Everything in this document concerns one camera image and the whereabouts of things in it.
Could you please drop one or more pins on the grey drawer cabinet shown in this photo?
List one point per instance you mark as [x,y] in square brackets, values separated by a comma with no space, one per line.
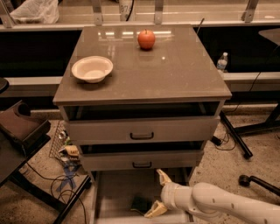
[177,69]

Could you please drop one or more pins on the dark brown chair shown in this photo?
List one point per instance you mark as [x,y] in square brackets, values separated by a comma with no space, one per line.
[22,136]

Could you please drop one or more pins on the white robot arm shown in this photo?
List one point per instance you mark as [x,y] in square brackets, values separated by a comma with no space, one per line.
[209,202]

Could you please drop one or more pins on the top grey drawer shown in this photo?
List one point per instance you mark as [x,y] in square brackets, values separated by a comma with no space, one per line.
[144,123]

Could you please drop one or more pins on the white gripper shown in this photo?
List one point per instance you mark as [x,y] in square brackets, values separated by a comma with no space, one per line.
[168,194]

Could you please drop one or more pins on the bottom open grey drawer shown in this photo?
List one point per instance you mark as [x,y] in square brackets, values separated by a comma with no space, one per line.
[115,190]

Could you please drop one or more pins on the black table leg frame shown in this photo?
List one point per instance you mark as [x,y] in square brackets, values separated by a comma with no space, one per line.
[271,123]

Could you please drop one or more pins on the middle grey drawer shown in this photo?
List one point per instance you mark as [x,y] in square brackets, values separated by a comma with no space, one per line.
[128,156]

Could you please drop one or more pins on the black power adapter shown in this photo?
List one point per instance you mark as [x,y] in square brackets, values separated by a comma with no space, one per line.
[215,140]

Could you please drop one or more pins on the dark green sponge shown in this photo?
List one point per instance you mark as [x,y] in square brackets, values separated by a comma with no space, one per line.
[141,205]

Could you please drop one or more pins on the black office chair caster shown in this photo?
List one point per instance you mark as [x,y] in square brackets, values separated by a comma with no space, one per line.
[245,180]

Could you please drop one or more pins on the clear plastic water bottle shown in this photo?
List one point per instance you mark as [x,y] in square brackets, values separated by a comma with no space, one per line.
[222,62]

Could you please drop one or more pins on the white plastic bag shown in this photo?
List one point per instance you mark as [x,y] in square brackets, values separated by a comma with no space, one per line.
[37,12]

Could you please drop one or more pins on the wire mesh basket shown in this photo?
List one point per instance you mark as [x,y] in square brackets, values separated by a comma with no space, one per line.
[62,149]

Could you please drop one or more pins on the white paper bowl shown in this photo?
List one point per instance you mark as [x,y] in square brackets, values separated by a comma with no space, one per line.
[92,69]

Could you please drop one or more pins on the red apple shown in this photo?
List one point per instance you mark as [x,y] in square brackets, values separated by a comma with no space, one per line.
[146,39]

